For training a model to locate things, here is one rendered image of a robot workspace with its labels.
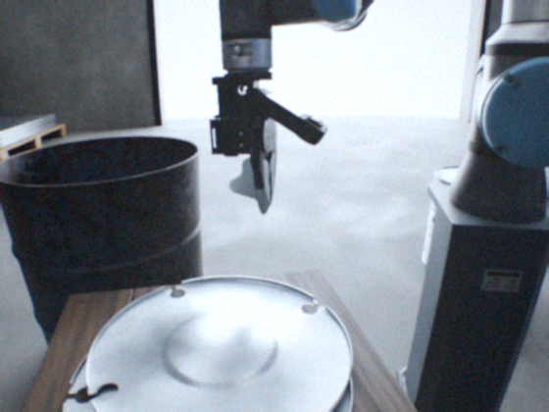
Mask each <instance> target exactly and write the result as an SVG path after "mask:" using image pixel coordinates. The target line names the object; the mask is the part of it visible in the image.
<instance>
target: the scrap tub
mask: <svg viewBox="0 0 549 412"><path fill-rule="evenodd" d="M199 153H200V147H199V146H198V144H197V143H195V142H193V141H191V140H188V139H186V140H184V139H181V138H175V137H169V136H160V135H148V136H141V135H126V136H109V137H105V138H92V139H84V140H76V141H69V142H63V143H58V144H55V145H51V146H47V147H42V148H38V149H34V150H31V151H27V152H25V153H22V154H19V155H16V156H14V157H9V158H7V159H5V160H3V161H1V162H0V204H1V209H2V212H3V215H4V217H5V223H6V225H7V228H8V231H9V235H10V238H11V240H12V244H11V251H12V253H13V255H14V256H15V259H18V261H19V265H20V268H21V271H22V274H23V277H24V279H25V284H26V289H27V292H28V294H29V297H30V300H31V302H32V304H33V315H34V318H35V320H36V322H37V323H38V325H39V327H40V328H41V330H42V333H43V335H44V337H45V340H46V342H47V345H48V346H49V343H50V341H51V338H52V336H53V334H54V332H55V330H56V328H57V325H58V323H59V320H60V317H61V316H62V312H63V310H64V309H65V305H66V303H67V302H68V298H69V296H70V295H74V294H81V293H93V292H101V291H107V292H108V291H115V290H122V289H132V290H133V293H134V290H135V289H137V288H143V287H151V286H154V287H158V286H165V285H174V284H181V283H182V282H186V281H190V280H194V279H200V278H205V277H204V274H203V270H202V238H201V228H202V226H203V222H204V219H203V215H202V213H201V207H200V176H199Z"/></svg>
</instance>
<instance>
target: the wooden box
mask: <svg viewBox="0 0 549 412"><path fill-rule="evenodd" d="M263 279H265V280H270V281H275V282H278V283H286V284H289V285H292V286H294V287H297V288H299V289H301V290H303V291H305V292H307V293H309V294H310V295H312V296H313V297H314V300H315V301H317V302H318V305H316V306H314V307H313V306H311V305H307V306H304V307H303V308H302V309H301V311H302V312H303V313H305V314H315V313H317V312H318V310H317V309H318V308H320V307H322V306H323V307H324V308H326V306H327V308H329V309H330V310H331V311H332V312H333V313H334V314H335V315H336V316H337V317H338V319H340V320H341V321H340V322H341V323H342V325H343V326H344V328H345V329H346V331H347V333H348V335H349V336H350V337H349V339H350V343H351V346H352V352H353V362H352V368H351V379H352V383H353V389H352V390H353V402H352V410H351V412H418V411H416V408H415V406H413V404H412V402H411V401H410V400H409V398H408V396H407V395H406V394H405V393H404V390H403V389H402V388H401V387H400V386H399V384H398V383H397V381H395V379H394V376H392V374H391V373H390V371H389V369H388V368H387V366H385V365H384V363H383V360H381V358H380V357H379V355H378V354H377V352H376V350H375V349H374V348H373V347H372V344H371V342H370V341H369V340H368V339H367V337H366V336H365V334H364V332H363V331H362V330H361V328H360V327H359V325H357V323H356V320H355V319H354V317H353V316H352V315H351V314H350V313H349V311H348V310H347V308H346V305H345V304H344V303H343V302H342V300H341V299H340V297H339V296H338V294H337V293H336V292H335V291H334V290H333V287H332V285H331V284H330V282H329V281H328V279H327V278H326V277H325V276H324V274H323V273H322V271H321V270H320V269H312V270H304V271H296V272H287V273H280V274H272V275H264V276H263ZM179 285H181V284H174V285H165V286H158V287H154V286H151V287H143V288H137V289H135V290H134V293H133V290H132V289H122V290H115V291H108V292H107V291H101V292H93V293H81V294H74V295H70V296H69V298H68V302H67V303H66V305H65V309H64V310H63V312H62V316H61V317H60V320H59V323H58V325H57V328H56V330H55V332H54V334H53V336H52V338H51V341H50V343H49V346H48V348H47V351H46V353H45V354H44V358H43V359H42V363H41V365H40V368H39V370H38V373H37V375H36V378H35V380H34V383H33V384H32V388H31V389H30V392H29V394H28V397H27V399H26V402H25V406H24V408H23V411H22V412H63V408H64V406H63V404H64V402H66V401H67V399H69V400H71V399H75V402H76V403H79V404H83V403H86V402H87V403H88V402H89V401H90V399H91V400H93V398H94V397H95V396H96V393H95V394H94V395H89V394H88V391H87V388H84V389H83V390H80V391H79V392H78V394H74V395H69V392H70V388H71V386H70V382H71V379H72V377H73V374H74V373H75V370H76V368H78V365H79V364H80V363H81V362H82V359H84V358H85V356H86V355H87V354H88V353H89V350H90V349H91V346H92V344H93V342H94V340H95V338H96V337H97V336H98V335H99V333H100V332H101V331H102V329H103V327H105V326H106V325H107V324H108V322H110V321H111V320H112V319H113V317H114V316H115V315H117V314H118V313H119V312H120V311H121V310H122V309H124V308H125V307H126V306H127V305H129V303H131V302H134V301H136V299H138V298H140V297H142V296H144V295H146V294H148V293H150V292H153V291H154V290H156V289H161V288H164V289H165V290H167V289H171V290H172V291H173V293H171V294H170V297H173V298H180V297H183V296H185V295H186V292H185V291H182V290H179V291H177V290H176V288H175V287H176V286H179ZM66 403H67V402H66Z"/></svg>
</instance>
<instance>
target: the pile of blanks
mask: <svg viewBox="0 0 549 412"><path fill-rule="evenodd" d="M433 181H434V184H445V185H451V184H449V183H446V182H445V181H443V180H440V179H438V178H437V177H436V176H435V177H434V180H433ZM435 211H436V207H435V206H434V204H433V203H432V200H431V205H430V212H429V217H428V225H427V231H426V237H425V243H424V251H423V262H424V264H425V266H426V261H427V256H428V250H429V246H430V240H431V233H432V228H433V222H434V216H435Z"/></svg>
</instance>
